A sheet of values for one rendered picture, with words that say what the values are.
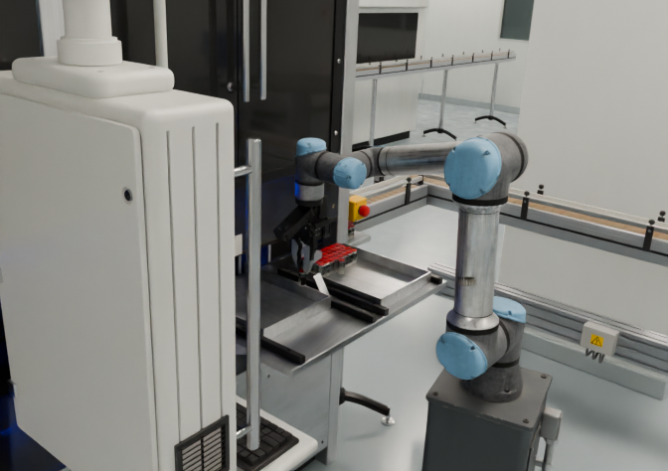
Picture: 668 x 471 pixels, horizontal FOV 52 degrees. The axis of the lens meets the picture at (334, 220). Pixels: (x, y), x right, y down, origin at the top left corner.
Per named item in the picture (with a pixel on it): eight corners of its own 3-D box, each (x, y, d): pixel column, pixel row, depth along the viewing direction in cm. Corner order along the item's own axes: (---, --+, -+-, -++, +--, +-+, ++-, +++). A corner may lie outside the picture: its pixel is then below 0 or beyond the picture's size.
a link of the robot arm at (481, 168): (508, 367, 158) (527, 134, 142) (477, 393, 148) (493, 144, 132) (462, 351, 166) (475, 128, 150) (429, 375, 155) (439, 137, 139)
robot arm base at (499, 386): (528, 379, 173) (533, 345, 170) (514, 409, 161) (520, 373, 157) (469, 363, 180) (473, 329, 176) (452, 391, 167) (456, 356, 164)
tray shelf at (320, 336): (161, 311, 185) (161, 305, 184) (326, 245, 237) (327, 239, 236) (291, 378, 157) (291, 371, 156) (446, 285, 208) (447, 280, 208)
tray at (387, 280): (288, 275, 207) (289, 264, 206) (342, 252, 226) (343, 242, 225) (380, 310, 187) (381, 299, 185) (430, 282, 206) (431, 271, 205)
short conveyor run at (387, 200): (326, 248, 239) (328, 206, 234) (293, 236, 248) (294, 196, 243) (429, 206, 290) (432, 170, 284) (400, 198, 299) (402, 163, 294)
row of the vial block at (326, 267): (315, 277, 205) (316, 263, 204) (352, 260, 219) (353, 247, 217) (321, 279, 204) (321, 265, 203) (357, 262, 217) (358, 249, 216)
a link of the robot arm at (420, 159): (543, 123, 151) (369, 138, 183) (521, 130, 143) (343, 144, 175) (548, 175, 153) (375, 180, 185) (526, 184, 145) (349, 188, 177)
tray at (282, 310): (176, 299, 188) (175, 287, 187) (245, 272, 207) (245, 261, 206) (263, 342, 168) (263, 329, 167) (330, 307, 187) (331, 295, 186)
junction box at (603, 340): (579, 346, 259) (583, 325, 256) (584, 341, 263) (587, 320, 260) (610, 357, 252) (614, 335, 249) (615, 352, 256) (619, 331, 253)
